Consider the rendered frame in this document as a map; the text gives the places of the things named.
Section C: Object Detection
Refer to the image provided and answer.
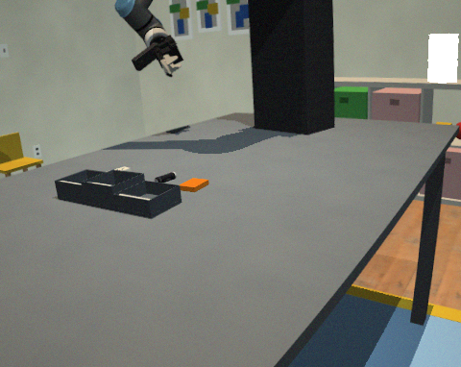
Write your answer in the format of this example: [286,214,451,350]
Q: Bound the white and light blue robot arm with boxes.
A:
[115,0,168,71]

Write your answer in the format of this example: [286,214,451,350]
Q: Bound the dark grey bins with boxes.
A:
[55,169,182,219]

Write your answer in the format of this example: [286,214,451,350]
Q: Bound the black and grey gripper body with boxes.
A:
[150,35,183,68]

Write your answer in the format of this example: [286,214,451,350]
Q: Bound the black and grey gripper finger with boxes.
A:
[154,48,178,75]
[166,63,182,77]

